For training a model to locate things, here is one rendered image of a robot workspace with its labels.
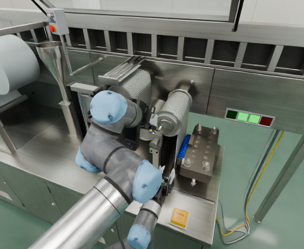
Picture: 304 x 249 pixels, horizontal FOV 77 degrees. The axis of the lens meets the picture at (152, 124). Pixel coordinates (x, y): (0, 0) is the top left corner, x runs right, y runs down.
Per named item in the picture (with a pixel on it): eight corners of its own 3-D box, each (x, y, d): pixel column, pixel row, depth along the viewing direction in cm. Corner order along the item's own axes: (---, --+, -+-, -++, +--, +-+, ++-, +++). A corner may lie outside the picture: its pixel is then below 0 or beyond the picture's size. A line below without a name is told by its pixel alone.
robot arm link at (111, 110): (80, 116, 43) (96, 82, 42) (105, 122, 53) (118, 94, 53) (108, 132, 40) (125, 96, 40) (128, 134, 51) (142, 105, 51)
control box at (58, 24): (48, 34, 89) (41, 9, 83) (61, 31, 93) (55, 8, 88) (57, 36, 86) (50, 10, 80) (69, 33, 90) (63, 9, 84)
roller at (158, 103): (133, 137, 106) (133, 119, 99) (151, 113, 125) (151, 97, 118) (154, 143, 102) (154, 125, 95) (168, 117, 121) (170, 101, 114)
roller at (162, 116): (154, 132, 97) (154, 113, 90) (169, 107, 116) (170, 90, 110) (176, 138, 94) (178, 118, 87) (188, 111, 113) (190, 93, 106)
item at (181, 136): (174, 159, 105) (177, 134, 94) (184, 134, 123) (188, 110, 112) (175, 160, 105) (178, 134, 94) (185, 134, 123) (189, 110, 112)
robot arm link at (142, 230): (126, 246, 67) (124, 234, 62) (139, 217, 75) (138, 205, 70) (147, 255, 64) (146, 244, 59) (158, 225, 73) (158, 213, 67)
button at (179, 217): (170, 222, 90) (171, 220, 88) (174, 209, 95) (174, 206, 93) (185, 228, 88) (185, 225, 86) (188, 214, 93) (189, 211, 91)
